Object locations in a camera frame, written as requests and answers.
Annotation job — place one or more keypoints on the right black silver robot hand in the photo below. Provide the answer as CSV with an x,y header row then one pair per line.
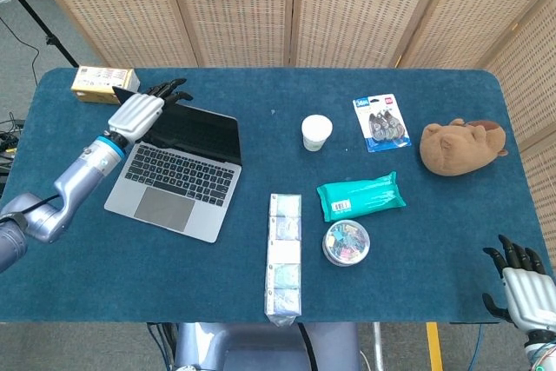
x,y
523,297

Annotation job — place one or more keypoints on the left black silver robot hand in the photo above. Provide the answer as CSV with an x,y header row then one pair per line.
x,y
137,112

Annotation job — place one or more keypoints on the grey laptop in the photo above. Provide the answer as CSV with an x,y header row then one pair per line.
x,y
174,197

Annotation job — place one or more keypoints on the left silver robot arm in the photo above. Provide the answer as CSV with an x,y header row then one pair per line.
x,y
65,188

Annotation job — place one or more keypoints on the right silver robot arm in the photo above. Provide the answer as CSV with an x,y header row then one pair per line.
x,y
540,353

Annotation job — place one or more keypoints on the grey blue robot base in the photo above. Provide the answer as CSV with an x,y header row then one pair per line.
x,y
260,349

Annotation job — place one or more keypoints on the yellow cardboard box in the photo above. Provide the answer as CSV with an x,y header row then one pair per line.
x,y
102,84

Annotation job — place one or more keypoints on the black tripod stand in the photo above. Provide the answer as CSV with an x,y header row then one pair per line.
x,y
39,23

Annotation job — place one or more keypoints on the metal table leg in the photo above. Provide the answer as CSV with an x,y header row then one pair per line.
x,y
378,347

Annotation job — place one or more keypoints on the blue table cloth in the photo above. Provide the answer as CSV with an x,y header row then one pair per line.
x,y
369,293

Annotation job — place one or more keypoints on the brown plush bear toy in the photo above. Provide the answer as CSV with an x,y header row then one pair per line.
x,y
460,149

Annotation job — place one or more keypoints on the white paper cup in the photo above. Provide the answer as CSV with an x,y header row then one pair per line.
x,y
316,132

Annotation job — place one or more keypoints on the round clear box of clips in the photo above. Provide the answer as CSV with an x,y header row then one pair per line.
x,y
346,243

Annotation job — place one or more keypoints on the teal wet wipes pack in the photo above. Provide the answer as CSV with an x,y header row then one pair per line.
x,y
360,197

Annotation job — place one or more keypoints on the long clear tissue pack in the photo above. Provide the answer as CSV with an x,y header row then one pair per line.
x,y
284,258

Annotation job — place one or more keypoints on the correction tape blister pack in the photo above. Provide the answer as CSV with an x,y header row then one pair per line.
x,y
382,123

